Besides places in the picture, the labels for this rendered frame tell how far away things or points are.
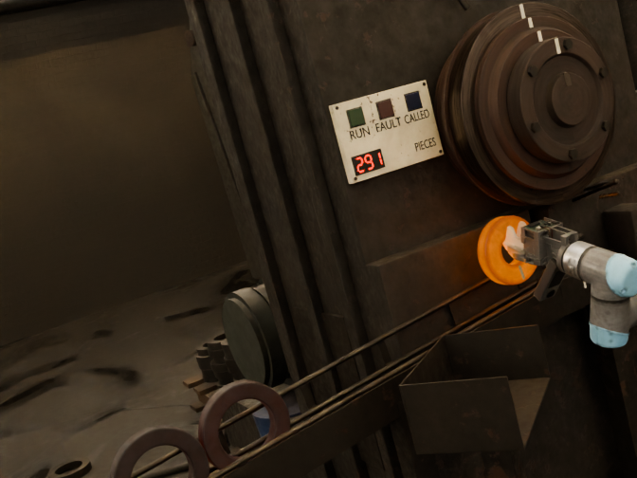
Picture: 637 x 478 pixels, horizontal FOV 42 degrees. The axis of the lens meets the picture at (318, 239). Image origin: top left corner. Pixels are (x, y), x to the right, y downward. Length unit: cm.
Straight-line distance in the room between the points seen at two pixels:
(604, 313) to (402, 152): 58
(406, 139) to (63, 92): 605
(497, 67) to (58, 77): 620
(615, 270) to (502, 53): 57
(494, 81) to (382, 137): 28
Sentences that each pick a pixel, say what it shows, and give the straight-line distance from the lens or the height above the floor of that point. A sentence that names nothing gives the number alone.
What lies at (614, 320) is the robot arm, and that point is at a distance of 175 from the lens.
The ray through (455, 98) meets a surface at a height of 118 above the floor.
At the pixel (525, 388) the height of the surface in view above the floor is 61.
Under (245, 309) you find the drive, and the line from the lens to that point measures 299.
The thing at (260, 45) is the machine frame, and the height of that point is 142.
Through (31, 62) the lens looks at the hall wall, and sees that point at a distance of 781.
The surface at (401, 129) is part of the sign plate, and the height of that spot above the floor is 115.
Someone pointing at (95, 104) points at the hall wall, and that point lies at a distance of 785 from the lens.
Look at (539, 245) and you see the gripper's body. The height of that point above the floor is 85.
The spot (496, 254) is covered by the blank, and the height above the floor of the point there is 83.
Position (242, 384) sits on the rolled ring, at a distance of 167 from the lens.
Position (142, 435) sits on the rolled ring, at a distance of 163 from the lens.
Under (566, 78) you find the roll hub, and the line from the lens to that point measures 197.
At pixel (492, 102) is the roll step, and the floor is 115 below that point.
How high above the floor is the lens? 124
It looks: 9 degrees down
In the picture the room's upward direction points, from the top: 15 degrees counter-clockwise
